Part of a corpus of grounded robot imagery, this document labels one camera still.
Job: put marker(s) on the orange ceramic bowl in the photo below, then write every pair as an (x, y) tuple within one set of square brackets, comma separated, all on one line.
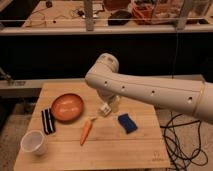
[(67, 107)]

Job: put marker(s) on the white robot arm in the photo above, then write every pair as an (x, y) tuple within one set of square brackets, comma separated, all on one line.
[(190, 97)]

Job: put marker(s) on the orange carrot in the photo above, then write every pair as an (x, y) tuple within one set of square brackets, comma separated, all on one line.
[(86, 129)]

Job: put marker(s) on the blue sponge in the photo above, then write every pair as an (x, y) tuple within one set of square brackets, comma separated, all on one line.
[(127, 123)]

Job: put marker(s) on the black object on bench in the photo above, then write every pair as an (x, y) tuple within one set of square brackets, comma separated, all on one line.
[(119, 17)]

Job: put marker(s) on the orange box on bench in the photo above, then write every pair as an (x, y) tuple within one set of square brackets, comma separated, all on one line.
[(142, 14)]

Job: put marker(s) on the translucent plastic cup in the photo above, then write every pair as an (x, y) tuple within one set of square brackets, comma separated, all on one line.
[(33, 142)]

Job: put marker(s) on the grey metal post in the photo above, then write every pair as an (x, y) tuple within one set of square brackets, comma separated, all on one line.
[(184, 12), (88, 15)]

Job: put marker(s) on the grey metal post right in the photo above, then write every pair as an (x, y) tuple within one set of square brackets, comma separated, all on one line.
[(184, 12)]

